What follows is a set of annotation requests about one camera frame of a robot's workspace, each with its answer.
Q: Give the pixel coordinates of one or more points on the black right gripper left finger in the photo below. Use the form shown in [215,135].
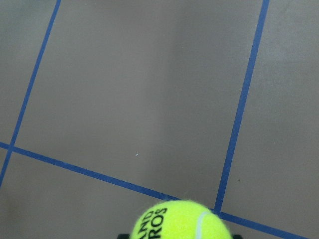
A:
[123,236]

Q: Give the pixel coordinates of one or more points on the Roland Garros yellow tennis ball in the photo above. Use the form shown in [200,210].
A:
[181,219]

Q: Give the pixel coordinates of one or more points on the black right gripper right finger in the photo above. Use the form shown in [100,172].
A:
[236,236]

